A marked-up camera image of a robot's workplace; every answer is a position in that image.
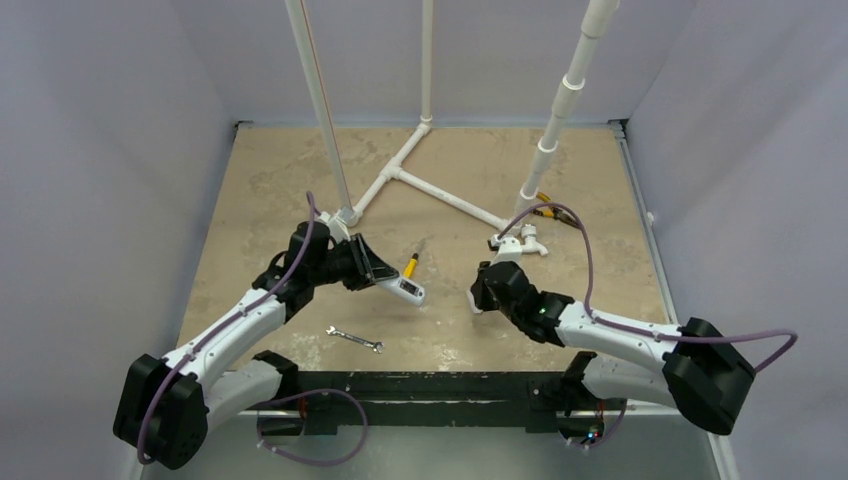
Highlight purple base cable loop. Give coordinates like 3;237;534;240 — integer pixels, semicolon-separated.
255;388;368;468

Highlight yellow handled screwdriver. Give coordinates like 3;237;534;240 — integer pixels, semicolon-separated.
403;252;420;278

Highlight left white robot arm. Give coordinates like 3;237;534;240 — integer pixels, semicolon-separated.
113;215;424;470

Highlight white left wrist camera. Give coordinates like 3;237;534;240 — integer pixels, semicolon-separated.
319;206;361;242

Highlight aluminium frame rail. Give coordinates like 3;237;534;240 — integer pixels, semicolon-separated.
607;120;680;325

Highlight white jointed vertical pipe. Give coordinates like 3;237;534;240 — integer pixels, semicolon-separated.
514;0;620;215

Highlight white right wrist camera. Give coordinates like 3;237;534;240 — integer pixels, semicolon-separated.
487;235;523;264

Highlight white PVC pipe frame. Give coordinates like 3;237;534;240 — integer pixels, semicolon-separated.
285;1;510;230

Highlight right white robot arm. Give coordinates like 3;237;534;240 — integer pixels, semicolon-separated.
469;261;756;435

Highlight yellow handled pliers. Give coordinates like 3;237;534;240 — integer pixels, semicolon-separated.
532;192;579;229

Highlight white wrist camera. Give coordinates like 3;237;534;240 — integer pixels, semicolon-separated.
319;206;361;242
487;235;523;264

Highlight white battery cover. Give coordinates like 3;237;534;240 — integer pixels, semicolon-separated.
466;291;482;315

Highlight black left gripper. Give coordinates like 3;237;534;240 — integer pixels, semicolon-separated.
309;234;397;291

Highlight white remote control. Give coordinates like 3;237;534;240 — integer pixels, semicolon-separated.
377;276;426;307

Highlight silver open-end wrench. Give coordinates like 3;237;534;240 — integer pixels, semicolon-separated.
326;326;384;354

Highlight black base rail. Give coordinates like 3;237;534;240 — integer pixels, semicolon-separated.
235;349;631;439

